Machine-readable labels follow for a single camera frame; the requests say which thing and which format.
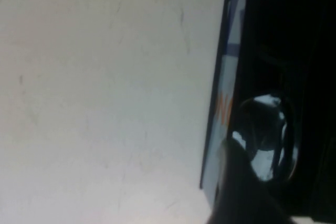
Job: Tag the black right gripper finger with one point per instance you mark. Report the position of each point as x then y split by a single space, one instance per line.
236 187

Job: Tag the black-framed glasses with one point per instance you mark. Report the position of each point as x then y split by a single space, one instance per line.
262 119

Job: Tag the black glasses case printed front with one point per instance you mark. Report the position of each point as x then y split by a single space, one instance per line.
226 77

